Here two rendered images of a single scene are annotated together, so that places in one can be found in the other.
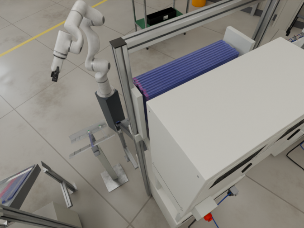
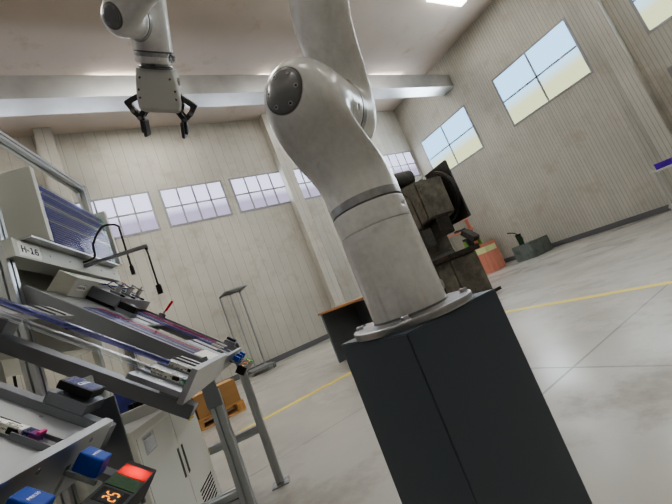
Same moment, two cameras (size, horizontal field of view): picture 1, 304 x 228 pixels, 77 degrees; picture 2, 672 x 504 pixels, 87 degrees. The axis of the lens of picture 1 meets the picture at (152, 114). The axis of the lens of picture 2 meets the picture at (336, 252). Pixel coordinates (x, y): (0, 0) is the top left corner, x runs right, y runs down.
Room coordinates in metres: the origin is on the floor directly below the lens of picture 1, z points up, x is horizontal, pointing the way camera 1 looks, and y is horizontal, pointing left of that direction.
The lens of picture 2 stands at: (1.53, -0.07, 0.77)
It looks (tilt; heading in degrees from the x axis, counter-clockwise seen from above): 7 degrees up; 107
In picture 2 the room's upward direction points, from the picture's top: 22 degrees counter-clockwise
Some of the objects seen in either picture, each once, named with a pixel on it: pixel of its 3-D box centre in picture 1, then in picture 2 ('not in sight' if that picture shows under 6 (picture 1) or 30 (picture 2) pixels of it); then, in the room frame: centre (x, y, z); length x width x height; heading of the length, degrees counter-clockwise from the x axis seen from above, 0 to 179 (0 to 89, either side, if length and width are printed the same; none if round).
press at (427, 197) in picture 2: not in sight; (438, 231); (1.44, 6.10, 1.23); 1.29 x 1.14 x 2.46; 139
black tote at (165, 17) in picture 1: (160, 16); not in sight; (3.50, -0.28, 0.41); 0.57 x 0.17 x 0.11; 118
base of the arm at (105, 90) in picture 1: (104, 85); (389, 262); (1.44, 0.48, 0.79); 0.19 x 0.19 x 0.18
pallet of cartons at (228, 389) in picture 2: not in sight; (194, 411); (-1.91, 3.43, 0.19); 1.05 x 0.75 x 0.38; 48
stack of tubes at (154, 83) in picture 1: (185, 85); not in sight; (0.67, -0.18, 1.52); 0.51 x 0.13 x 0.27; 118
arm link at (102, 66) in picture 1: (102, 70); (330, 140); (1.43, 0.45, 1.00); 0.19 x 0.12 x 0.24; 78
